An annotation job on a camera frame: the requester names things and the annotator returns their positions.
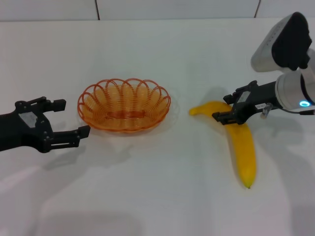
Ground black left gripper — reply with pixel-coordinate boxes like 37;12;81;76
0;96;92;154

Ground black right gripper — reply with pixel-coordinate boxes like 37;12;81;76
212;80;279;126

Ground yellow banana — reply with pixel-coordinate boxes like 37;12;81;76
189;100;257;189

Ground orange wire basket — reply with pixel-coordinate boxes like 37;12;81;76
78;78;172;133

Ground silver cable connector plug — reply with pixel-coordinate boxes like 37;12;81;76
261;103;273;119

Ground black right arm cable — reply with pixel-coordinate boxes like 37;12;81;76
283;107;315;116

